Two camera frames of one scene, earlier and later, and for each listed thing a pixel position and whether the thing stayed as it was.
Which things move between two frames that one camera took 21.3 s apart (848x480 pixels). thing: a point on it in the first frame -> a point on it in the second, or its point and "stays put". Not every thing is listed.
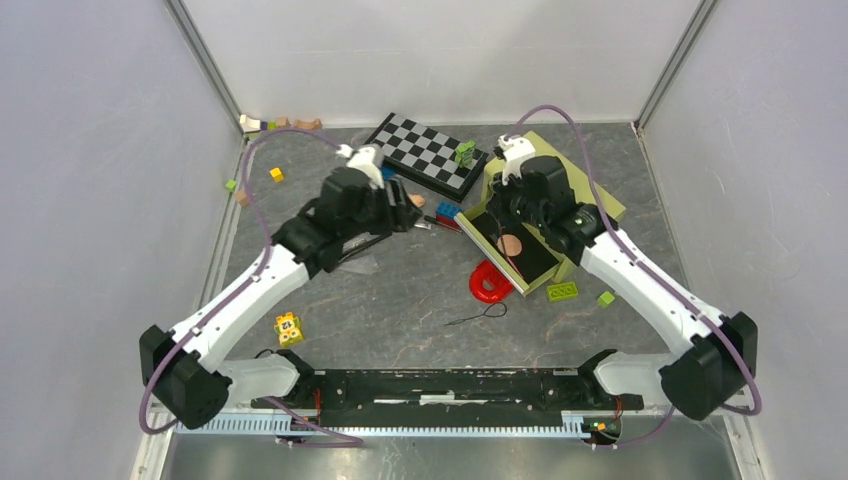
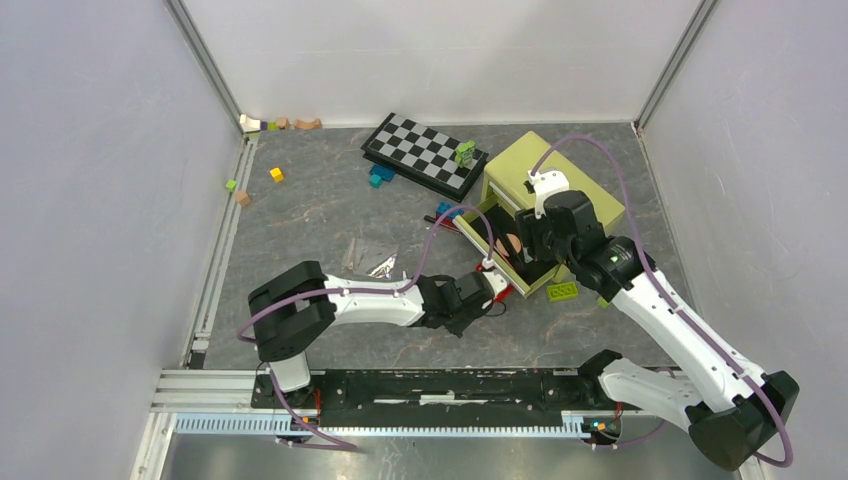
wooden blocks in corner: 254,125 stays put
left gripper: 399,218 -> 457,327
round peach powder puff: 510,244 stays put
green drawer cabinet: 524,255 stays put
